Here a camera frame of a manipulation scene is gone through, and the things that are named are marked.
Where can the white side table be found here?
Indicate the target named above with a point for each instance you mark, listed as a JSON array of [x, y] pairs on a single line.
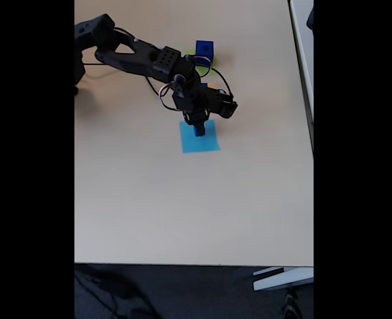
[[304, 50]]

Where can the orange paper square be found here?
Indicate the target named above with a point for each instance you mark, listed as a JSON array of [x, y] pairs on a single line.
[[212, 85]]

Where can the small blue cube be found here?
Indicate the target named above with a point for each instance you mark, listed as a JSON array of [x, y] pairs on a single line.
[[194, 130]]

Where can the white table foot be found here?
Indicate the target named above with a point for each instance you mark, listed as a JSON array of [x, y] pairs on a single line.
[[282, 280]]

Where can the dark chair part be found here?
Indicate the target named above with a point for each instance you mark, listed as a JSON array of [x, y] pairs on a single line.
[[311, 20]]

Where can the largest blue cube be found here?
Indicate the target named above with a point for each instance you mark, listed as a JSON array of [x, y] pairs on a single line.
[[204, 46]]

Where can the light blue paper square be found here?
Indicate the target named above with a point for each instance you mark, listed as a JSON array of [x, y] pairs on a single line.
[[186, 143]]

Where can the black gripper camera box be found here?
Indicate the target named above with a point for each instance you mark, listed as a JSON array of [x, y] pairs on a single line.
[[222, 103]]

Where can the green paper square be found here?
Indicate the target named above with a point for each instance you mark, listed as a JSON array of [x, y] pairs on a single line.
[[202, 69]]

